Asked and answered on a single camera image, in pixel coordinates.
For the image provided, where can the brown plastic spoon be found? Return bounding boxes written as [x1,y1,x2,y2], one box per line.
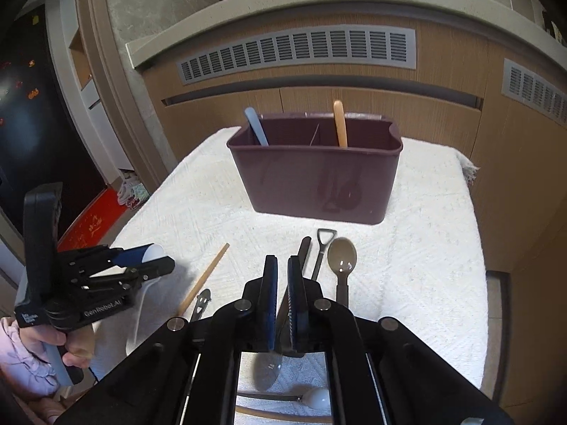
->
[328,237,358,307]

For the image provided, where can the red floor mat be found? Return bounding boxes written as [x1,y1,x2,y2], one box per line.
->
[58,186,127,251]

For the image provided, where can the white textured table cloth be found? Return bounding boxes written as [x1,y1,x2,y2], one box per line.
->
[90,126,490,424]

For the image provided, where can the black refrigerator with magnets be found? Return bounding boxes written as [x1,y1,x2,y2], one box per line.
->
[0,5,107,235]

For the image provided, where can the black shovel handle utensil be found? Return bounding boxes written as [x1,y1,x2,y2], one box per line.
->
[311,228,337,281]

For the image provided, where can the right cabinet vent grille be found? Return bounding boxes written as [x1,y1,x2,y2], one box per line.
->
[502,58,567,125]

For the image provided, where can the textured handle metal spoon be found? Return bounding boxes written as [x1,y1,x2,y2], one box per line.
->
[252,235,314,392]

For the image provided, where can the light blue utensil handle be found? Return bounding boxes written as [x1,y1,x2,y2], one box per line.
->
[244,107,269,147]

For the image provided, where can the smiley face metal spoon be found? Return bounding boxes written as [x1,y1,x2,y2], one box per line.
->
[190,289,212,322]

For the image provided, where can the cabinet vent grille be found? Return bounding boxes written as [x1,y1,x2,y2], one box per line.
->
[177,24,417,85]
[502,58,567,125]

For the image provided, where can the person's left hand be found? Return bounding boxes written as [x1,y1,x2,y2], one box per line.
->
[19,322,96,370]

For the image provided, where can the left cabinet vent grille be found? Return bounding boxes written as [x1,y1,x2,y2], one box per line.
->
[177,24,417,85]

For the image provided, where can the orange utensil handle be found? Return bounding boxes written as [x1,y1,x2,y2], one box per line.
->
[333,100,348,148]

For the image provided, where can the wooden chopstick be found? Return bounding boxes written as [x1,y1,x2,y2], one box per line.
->
[176,243,230,317]
[235,406,333,424]

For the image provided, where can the maroon plastic utensil caddy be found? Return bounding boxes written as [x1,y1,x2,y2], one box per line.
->
[227,112,404,226]

